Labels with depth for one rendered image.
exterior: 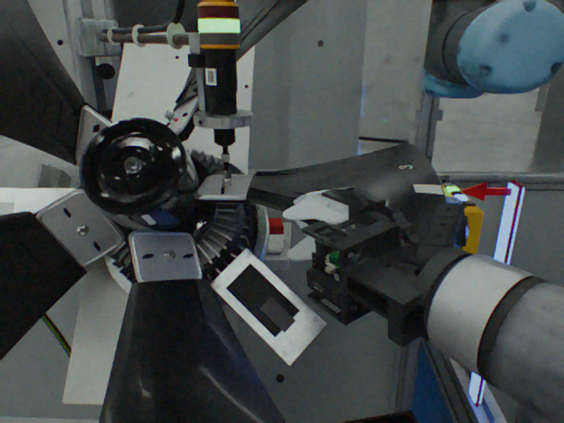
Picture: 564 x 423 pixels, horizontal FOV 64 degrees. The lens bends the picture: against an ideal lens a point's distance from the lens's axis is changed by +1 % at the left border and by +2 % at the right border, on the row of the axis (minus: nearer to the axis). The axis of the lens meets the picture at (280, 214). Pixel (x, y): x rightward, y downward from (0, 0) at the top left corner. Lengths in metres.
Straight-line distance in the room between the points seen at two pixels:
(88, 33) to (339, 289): 0.84
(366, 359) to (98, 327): 1.02
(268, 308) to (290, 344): 0.05
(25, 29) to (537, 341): 0.65
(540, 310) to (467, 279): 0.05
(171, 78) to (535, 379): 0.79
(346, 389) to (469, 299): 1.39
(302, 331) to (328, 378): 1.05
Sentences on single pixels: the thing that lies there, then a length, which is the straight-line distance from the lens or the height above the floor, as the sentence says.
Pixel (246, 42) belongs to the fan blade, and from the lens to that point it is 0.61.
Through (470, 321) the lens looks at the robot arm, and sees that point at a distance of 0.31.
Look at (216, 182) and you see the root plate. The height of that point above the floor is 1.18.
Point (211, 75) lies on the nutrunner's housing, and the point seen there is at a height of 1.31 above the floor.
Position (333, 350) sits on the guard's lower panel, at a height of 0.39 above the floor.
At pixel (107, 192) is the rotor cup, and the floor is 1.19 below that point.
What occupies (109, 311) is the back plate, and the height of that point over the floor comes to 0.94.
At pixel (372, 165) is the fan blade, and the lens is 0.59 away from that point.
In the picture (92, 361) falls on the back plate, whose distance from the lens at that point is 0.80.
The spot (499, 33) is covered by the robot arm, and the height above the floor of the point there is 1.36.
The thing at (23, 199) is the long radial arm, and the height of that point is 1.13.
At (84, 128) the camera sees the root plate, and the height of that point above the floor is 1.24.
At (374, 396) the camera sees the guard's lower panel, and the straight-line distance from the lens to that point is 1.71.
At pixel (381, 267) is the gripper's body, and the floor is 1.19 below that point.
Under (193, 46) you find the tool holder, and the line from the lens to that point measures 0.57.
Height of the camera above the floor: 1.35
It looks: 21 degrees down
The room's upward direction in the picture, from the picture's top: straight up
